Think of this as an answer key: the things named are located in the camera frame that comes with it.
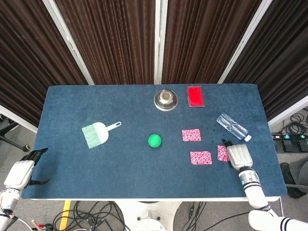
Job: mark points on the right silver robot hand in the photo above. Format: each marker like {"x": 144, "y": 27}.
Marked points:
{"x": 239, "y": 155}

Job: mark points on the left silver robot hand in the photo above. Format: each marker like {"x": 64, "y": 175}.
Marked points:
{"x": 19, "y": 173}

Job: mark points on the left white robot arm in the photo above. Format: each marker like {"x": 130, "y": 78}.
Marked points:
{"x": 8, "y": 199}

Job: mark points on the pale green hand brush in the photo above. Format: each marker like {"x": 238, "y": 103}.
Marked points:
{"x": 98, "y": 133}

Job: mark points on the clear plastic water bottle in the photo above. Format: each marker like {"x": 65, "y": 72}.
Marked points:
{"x": 232, "y": 126}

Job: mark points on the black chair base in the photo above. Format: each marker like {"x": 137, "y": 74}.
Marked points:
{"x": 14, "y": 143}

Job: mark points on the black foot pedal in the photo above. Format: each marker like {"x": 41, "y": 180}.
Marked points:
{"x": 303, "y": 145}
{"x": 289, "y": 146}

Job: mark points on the black power strip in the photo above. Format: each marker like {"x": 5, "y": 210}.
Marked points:
{"x": 288, "y": 137}

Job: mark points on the black shoe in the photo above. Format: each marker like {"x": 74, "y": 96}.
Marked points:
{"x": 288, "y": 178}

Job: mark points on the yellow floor tape strip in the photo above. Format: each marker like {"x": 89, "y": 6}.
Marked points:
{"x": 65, "y": 214}

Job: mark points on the grey trouser leg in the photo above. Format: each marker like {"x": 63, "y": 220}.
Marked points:
{"x": 300, "y": 168}

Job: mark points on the red ink pad box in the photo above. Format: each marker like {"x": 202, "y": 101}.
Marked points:
{"x": 196, "y": 96}

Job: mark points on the green rubber ball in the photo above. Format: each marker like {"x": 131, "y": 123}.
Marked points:
{"x": 154, "y": 140}

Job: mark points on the upturned stainless steel bowl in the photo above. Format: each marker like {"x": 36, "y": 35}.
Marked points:
{"x": 166, "y": 101}

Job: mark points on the blue velvet table cloth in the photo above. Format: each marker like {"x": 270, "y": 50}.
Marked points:
{"x": 120, "y": 173}

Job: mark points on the brown pleated partition panel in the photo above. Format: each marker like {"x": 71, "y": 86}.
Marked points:
{"x": 204, "y": 36}
{"x": 108, "y": 36}
{"x": 24, "y": 60}
{"x": 284, "y": 60}

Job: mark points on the white table frame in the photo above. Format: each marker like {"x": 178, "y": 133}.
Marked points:
{"x": 144, "y": 199}

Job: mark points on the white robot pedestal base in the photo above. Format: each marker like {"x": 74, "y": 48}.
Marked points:
{"x": 149, "y": 216}

